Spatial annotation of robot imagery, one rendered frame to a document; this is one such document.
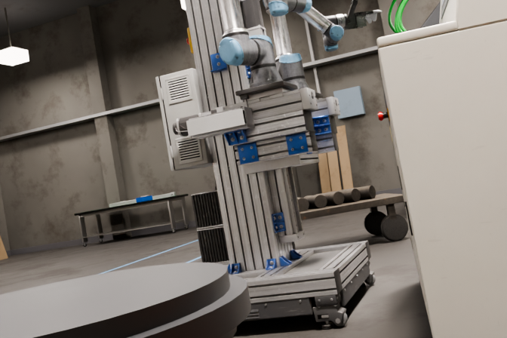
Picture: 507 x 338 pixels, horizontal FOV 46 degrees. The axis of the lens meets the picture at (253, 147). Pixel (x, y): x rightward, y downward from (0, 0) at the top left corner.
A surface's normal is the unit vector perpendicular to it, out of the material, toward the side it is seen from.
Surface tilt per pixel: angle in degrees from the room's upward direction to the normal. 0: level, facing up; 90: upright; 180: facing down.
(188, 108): 90
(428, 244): 90
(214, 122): 90
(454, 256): 90
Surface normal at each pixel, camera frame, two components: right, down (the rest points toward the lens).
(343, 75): -0.34, 0.00
